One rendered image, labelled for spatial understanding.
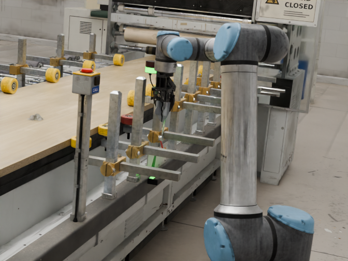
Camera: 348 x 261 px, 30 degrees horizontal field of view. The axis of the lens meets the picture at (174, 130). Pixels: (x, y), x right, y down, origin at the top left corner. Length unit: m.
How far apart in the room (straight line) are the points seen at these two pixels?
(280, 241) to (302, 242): 0.08
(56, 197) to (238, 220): 0.89
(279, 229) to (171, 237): 2.05
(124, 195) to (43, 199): 0.32
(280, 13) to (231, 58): 3.09
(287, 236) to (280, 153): 3.20
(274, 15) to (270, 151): 1.07
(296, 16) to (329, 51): 6.37
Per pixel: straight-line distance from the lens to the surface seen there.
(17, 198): 2.33
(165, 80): 2.65
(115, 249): 3.41
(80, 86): 2.16
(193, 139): 2.92
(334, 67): 11.38
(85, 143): 2.21
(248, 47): 1.97
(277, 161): 5.22
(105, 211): 2.43
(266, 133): 5.19
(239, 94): 1.96
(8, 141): 2.51
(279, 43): 2.03
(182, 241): 4.00
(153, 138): 2.91
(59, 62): 4.29
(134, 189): 2.68
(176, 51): 2.50
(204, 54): 2.54
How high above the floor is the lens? 1.56
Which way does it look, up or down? 13 degrees down
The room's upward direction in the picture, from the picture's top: 5 degrees clockwise
